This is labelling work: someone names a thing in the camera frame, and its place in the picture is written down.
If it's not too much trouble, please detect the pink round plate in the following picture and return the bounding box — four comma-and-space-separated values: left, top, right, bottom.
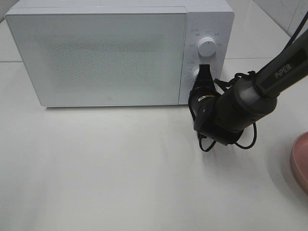
290, 132, 308, 194

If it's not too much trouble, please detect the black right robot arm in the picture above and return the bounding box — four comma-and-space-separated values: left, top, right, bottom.
188, 32, 308, 147

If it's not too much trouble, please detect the lower white dial knob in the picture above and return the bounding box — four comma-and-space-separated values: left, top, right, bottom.
192, 67, 202, 85

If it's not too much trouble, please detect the white microwave oven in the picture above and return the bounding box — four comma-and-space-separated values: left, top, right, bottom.
5, 0, 234, 106

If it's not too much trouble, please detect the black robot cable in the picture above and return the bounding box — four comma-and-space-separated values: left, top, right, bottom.
187, 0, 308, 153

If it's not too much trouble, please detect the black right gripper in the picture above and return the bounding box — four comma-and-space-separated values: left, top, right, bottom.
191, 64, 218, 96

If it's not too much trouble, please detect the upper white dial knob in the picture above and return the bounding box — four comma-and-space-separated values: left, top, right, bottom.
197, 36, 217, 57

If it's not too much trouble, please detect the white dial knob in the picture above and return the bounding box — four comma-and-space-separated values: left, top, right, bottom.
192, 67, 202, 85
197, 36, 217, 57

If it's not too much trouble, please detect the white microwave door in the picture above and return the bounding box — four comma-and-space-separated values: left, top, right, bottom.
7, 13, 186, 107

